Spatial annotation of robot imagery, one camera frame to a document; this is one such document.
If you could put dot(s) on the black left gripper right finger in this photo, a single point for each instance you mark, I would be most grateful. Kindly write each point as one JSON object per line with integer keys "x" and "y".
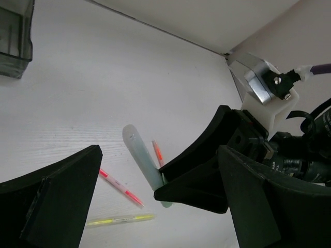
{"x": 270, "y": 209}

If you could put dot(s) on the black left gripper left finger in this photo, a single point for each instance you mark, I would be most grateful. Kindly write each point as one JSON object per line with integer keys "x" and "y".
{"x": 49, "y": 207}

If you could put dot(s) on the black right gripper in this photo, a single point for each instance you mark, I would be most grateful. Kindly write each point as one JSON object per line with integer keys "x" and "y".
{"x": 201, "y": 186}

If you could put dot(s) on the orange thin pen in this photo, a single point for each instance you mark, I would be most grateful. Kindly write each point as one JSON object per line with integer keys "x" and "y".
{"x": 158, "y": 153}

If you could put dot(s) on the green-capped highlighter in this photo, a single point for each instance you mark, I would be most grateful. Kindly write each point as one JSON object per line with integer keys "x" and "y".
{"x": 141, "y": 155}

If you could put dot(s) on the pink thin pen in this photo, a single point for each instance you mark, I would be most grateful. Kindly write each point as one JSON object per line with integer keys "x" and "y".
{"x": 113, "y": 182}

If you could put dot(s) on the yellow thin pen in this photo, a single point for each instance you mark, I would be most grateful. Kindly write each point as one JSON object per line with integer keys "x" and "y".
{"x": 120, "y": 220}

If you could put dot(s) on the grey translucent bin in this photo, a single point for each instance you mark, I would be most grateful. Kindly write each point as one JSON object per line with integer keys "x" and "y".
{"x": 16, "y": 43}

